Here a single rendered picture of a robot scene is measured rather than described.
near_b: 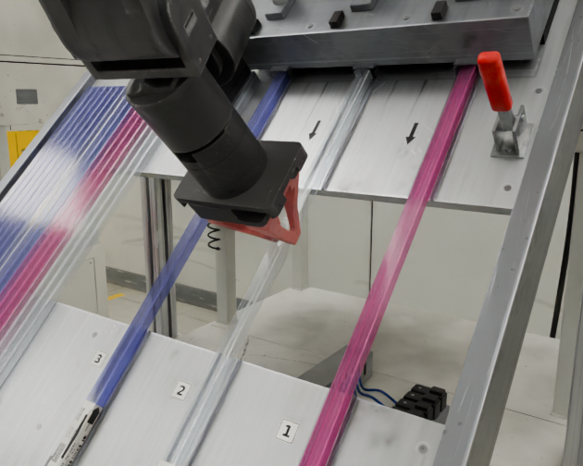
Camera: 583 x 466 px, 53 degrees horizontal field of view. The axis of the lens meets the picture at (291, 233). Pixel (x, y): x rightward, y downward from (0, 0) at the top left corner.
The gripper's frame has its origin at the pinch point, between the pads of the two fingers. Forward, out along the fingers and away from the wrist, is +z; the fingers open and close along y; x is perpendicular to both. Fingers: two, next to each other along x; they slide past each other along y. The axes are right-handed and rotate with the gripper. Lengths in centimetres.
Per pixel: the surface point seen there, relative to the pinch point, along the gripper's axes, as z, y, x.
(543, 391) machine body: 59, -14, -10
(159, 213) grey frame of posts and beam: 27, 49, -15
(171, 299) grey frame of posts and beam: 40, 49, -4
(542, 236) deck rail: 3.2, -21.0, -4.8
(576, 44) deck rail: 0.5, -20.2, -23.3
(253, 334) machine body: 53, 38, -5
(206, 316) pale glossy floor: 184, 167, -45
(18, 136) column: 112, 294, -98
